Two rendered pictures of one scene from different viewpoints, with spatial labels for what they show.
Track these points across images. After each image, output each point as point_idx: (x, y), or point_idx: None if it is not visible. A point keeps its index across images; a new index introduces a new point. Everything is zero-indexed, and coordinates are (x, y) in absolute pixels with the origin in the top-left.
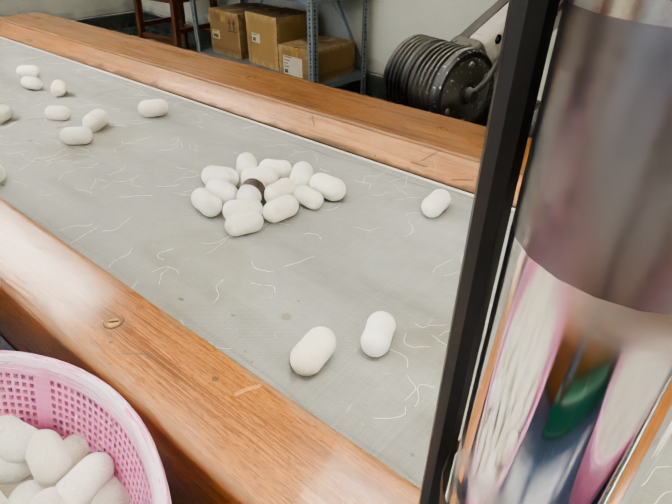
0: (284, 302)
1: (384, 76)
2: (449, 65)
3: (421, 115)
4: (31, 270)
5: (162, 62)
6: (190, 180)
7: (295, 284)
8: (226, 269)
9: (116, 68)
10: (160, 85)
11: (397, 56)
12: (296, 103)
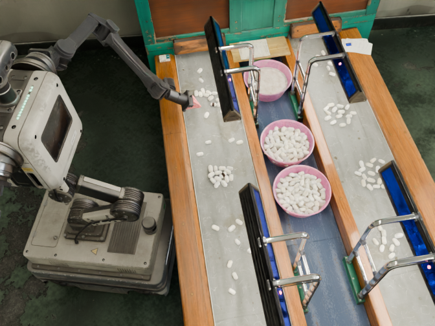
0: (235, 152)
1: (138, 215)
2: (137, 189)
3: (172, 174)
4: (262, 170)
5: (195, 257)
6: (227, 190)
7: (232, 154)
8: (237, 163)
9: (205, 275)
10: (202, 249)
11: (134, 209)
12: (188, 198)
